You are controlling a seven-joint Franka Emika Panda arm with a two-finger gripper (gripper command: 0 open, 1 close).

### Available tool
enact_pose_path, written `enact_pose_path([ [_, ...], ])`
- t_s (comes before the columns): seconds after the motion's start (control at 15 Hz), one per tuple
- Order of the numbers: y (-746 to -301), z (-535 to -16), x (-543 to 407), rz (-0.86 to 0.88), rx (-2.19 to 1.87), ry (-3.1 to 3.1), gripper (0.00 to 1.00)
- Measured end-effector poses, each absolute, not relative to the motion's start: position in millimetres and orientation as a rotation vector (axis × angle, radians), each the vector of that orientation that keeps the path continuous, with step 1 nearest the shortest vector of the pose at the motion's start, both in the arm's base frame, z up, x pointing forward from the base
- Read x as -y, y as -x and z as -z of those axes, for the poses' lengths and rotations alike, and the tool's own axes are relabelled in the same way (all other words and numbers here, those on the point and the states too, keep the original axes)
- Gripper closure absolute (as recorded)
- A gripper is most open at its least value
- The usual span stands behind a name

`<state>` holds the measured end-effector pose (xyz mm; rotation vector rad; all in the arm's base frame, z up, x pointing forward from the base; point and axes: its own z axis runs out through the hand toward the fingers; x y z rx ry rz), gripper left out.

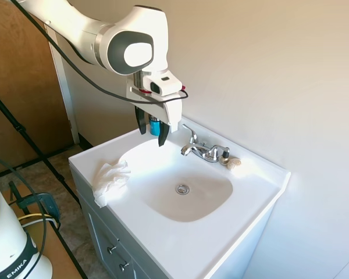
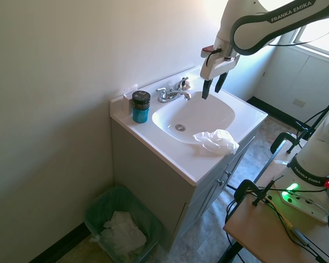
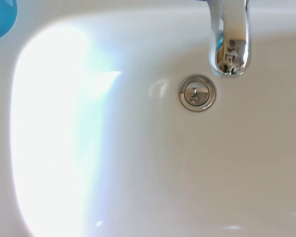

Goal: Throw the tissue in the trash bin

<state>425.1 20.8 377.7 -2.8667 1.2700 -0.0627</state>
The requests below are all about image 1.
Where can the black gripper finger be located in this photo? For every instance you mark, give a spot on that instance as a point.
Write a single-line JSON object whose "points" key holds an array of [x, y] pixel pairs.
{"points": [[141, 121], [162, 134]]}

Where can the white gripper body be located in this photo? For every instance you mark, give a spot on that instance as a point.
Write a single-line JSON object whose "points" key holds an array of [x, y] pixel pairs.
{"points": [[163, 107]]}

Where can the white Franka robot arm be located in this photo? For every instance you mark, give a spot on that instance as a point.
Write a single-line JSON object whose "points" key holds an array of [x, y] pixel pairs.
{"points": [[84, 26]]}

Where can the crumpled white tissue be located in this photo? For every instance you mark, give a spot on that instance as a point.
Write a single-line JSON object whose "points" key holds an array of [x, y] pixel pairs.
{"points": [[112, 177]]}

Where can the blue bottle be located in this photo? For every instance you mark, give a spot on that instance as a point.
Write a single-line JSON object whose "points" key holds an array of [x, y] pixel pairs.
{"points": [[155, 126]]}

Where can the chrome sink faucet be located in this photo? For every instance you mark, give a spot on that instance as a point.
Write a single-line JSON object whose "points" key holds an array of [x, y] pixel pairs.
{"points": [[203, 148]]}

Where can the chrome sink drain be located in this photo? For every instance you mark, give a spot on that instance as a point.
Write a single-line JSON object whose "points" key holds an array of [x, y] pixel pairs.
{"points": [[182, 189]]}

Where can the white sink vanity top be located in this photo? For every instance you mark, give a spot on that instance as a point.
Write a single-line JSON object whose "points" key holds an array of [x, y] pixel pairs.
{"points": [[177, 200]]}

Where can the beige seashell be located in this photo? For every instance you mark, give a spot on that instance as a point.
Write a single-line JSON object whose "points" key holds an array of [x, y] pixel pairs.
{"points": [[233, 164]]}

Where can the black tripod stand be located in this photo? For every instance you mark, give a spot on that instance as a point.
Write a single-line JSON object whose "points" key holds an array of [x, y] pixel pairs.
{"points": [[26, 139]]}

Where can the grey vanity cabinet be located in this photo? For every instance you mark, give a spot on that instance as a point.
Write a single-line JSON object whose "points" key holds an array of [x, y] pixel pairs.
{"points": [[110, 241]]}

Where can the chrome cabinet knob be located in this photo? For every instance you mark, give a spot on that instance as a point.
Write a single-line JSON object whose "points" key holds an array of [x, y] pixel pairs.
{"points": [[111, 248], [124, 265]]}

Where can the brown wooden door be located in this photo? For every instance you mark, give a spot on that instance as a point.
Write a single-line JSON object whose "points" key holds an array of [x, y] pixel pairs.
{"points": [[20, 84]]}

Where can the blue metal clamp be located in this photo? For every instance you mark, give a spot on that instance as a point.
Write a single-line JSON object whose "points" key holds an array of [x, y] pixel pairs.
{"points": [[37, 202]]}

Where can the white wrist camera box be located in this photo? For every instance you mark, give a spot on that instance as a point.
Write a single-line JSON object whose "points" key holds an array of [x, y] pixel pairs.
{"points": [[162, 82]]}

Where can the white door frame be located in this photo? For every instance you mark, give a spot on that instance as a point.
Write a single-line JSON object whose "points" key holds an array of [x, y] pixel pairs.
{"points": [[62, 87]]}

